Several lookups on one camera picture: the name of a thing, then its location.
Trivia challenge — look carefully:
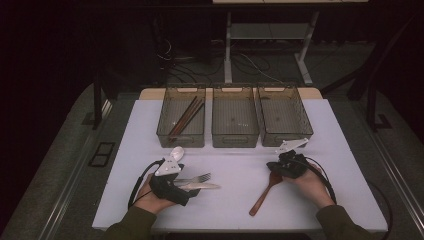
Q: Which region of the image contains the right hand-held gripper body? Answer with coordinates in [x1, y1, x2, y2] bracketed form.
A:
[270, 137, 310, 180]

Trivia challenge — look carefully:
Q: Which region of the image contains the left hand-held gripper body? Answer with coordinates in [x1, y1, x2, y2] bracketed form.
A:
[148, 156, 190, 207]

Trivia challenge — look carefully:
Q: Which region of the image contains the silver metal fork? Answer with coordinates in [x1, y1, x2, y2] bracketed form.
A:
[173, 172, 212, 186]

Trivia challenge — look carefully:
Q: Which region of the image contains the brown wooden spoon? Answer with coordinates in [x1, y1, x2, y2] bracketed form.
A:
[249, 171, 284, 218]

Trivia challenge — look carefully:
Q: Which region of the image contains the smoky clear plastic bin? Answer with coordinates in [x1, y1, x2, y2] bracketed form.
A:
[155, 83, 207, 149]
[254, 82, 314, 148]
[211, 83, 260, 149]

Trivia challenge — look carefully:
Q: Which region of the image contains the person's left hand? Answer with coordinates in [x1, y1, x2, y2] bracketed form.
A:
[132, 173, 178, 215]

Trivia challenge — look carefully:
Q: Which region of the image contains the person's right hand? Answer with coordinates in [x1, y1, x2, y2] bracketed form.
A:
[282, 163, 336, 210]

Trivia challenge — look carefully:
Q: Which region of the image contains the silver metal knife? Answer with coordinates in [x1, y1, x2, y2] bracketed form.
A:
[187, 182, 222, 191]

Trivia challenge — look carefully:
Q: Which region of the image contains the black metal stand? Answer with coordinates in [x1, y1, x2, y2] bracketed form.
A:
[319, 13, 424, 133]
[92, 69, 105, 131]

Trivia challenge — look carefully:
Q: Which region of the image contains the white floor cable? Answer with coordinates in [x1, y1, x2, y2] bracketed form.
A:
[239, 52, 285, 84]

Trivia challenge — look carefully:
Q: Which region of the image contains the aluminium floor rail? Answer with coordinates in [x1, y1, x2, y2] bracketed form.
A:
[365, 125, 424, 229]
[37, 99, 114, 240]

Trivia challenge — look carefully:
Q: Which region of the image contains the tangle of black floor cables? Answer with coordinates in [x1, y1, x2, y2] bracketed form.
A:
[155, 34, 294, 85]

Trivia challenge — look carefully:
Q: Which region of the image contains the thin black cable arc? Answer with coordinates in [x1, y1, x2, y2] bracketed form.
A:
[367, 180, 394, 240]

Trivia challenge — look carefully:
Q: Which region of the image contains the white metal desk frame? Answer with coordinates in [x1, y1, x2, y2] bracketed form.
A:
[212, 0, 369, 87]

